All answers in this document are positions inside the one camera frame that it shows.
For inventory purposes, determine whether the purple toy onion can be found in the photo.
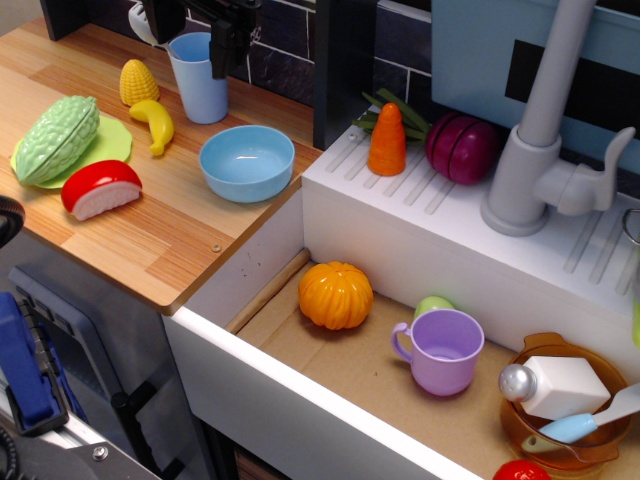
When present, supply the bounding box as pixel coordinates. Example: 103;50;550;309
425;112;502;185

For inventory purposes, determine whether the small green toy fruit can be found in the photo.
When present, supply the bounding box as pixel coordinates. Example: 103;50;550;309
414;295;454;318

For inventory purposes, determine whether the white pasta spoon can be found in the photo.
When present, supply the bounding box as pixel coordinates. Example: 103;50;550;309
128;2;170;52

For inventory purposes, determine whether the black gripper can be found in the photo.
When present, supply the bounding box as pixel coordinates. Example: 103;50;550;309
142;0;262;79

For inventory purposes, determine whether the orange toy pumpkin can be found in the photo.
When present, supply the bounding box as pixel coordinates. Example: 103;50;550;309
298;261;374;331

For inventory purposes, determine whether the blue handled white spatula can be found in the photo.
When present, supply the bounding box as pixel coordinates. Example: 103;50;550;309
540;383;639;443

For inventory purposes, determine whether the red toy tomato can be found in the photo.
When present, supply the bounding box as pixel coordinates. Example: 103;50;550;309
493;460;551;480

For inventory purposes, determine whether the blue black clamp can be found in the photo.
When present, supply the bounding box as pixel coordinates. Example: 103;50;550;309
1;292;86;437

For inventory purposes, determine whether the white toy sink unit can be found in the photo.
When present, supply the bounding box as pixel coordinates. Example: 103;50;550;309
165;129;639;479

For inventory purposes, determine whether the light blue toy microwave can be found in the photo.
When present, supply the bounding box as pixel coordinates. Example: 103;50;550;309
432;1;639;159

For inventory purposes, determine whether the light green plate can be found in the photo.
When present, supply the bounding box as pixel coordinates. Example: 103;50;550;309
10;115;133;189

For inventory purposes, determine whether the orange toy carrot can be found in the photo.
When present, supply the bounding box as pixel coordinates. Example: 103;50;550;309
367;102;406;176

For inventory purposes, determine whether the white salt shaker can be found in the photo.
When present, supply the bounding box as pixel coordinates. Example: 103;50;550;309
498;356;611;420

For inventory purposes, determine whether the yellow toy corn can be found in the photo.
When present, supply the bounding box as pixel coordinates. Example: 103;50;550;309
119;59;160;106

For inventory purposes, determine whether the red white toy sushi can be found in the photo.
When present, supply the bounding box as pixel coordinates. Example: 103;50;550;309
61;160;142;221

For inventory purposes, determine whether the purple plastic mug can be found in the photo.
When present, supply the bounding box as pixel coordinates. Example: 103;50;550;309
391;309;485;397

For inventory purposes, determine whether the grey toy faucet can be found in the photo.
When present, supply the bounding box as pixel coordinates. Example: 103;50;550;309
481;1;636;236

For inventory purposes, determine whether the yellow toy banana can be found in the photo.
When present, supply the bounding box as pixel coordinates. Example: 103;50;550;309
129;99;174;157

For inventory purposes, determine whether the light blue plastic bowl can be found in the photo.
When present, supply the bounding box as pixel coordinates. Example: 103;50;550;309
199;125;296;203

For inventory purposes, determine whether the light blue plastic cup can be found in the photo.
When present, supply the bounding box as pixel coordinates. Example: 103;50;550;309
169;32;228;125

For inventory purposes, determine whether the green toy bitter gourd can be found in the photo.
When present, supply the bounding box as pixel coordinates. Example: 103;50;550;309
14;96;100;185

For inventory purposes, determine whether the grey oven door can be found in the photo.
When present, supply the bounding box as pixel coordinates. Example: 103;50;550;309
1;238;208;479

